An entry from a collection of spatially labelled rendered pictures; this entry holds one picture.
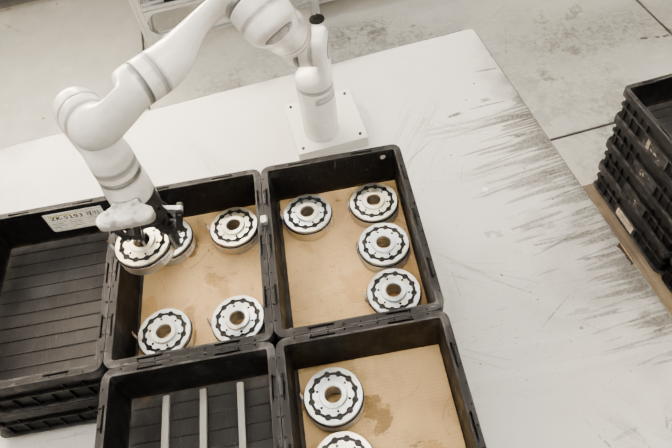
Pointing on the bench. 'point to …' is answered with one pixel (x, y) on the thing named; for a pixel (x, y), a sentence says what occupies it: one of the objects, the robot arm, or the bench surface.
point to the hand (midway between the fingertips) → (160, 240)
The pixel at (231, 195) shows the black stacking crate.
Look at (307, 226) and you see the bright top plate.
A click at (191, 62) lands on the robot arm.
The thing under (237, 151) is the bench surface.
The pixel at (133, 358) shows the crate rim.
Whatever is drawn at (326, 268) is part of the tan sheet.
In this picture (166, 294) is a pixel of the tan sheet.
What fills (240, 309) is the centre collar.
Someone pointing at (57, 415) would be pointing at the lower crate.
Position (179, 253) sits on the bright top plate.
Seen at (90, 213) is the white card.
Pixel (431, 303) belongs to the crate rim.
